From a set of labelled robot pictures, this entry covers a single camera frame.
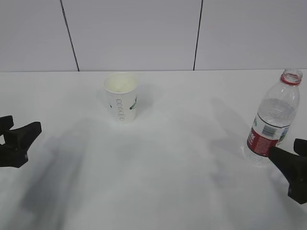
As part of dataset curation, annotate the clear water bottle red label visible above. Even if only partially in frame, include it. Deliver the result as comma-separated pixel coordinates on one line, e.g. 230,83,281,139
244,69,303,166

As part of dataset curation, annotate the white paper cup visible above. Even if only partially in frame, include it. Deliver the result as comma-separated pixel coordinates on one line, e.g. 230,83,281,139
103,72,138,123

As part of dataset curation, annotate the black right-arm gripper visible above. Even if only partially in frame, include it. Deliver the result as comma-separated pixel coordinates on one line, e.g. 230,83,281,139
269,138,307,204

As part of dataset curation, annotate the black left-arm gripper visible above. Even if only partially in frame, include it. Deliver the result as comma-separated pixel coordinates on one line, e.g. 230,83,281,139
0,115,42,168

